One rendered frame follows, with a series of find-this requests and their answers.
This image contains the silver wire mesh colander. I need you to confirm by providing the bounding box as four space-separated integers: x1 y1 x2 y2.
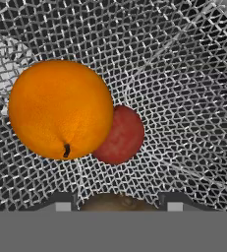
0 0 227 213

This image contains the red apple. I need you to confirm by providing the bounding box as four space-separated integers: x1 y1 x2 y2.
91 103 146 165

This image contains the orange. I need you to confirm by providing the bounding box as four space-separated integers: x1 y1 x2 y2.
8 59 115 161

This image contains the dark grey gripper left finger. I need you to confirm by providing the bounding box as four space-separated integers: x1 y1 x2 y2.
28 191 80 213

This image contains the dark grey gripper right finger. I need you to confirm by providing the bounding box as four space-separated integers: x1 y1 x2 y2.
157 191 214 213

